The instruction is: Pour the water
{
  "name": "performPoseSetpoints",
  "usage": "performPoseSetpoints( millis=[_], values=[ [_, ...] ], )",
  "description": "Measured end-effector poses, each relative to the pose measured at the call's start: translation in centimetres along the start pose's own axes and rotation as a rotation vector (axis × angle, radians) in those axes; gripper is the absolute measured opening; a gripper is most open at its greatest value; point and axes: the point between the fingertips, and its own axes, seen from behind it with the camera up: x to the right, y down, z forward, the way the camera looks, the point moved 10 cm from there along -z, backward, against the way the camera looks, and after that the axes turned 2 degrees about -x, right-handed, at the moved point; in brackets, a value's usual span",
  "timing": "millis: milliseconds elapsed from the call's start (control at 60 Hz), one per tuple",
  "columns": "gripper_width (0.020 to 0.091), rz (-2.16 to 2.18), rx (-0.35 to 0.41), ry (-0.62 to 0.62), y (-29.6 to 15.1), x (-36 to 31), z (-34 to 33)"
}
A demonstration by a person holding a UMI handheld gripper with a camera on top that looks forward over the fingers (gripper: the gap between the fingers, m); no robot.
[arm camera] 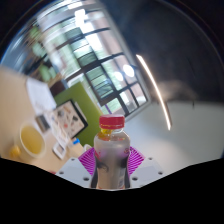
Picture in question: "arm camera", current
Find large gridded window wall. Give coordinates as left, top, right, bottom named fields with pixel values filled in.
left=9, top=0, right=151, bottom=118

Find small white flat device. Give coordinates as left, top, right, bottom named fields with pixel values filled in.
left=52, top=141, right=68, bottom=160

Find green upholstered bench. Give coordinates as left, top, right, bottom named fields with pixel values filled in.
left=53, top=81, right=104, bottom=148

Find dark flat handheld device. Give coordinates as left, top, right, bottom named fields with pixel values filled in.
left=35, top=114, right=52, bottom=134

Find long linear ceiling light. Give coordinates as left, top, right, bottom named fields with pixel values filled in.
left=135, top=54, right=173, bottom=132

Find small blue-capped bottle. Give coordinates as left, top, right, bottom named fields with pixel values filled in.
left=68, top=137, right=82, bottom=149

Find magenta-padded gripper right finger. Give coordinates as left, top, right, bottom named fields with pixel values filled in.
left=127, top=145, right=165, bottom=188

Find pale yellow mug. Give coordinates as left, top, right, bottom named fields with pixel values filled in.
left=9, top=122, right=48, bottom=160

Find white paper sheets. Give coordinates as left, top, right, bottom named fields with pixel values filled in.
left=25, top=77, right=58, bottom=116

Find red-capped clear drink bottle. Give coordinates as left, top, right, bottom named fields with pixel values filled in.
left=90, top=114, right=132, bottom=190

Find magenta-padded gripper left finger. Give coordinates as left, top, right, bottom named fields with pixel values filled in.
left=55, top=147, right=98, bottom=189

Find sticker-covered black laptop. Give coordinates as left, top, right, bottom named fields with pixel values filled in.
left=49, top=98, right=89, bottom=139

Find group of pendant lamps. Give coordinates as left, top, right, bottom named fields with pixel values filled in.
left=113, top=63, right=136, bottom=83

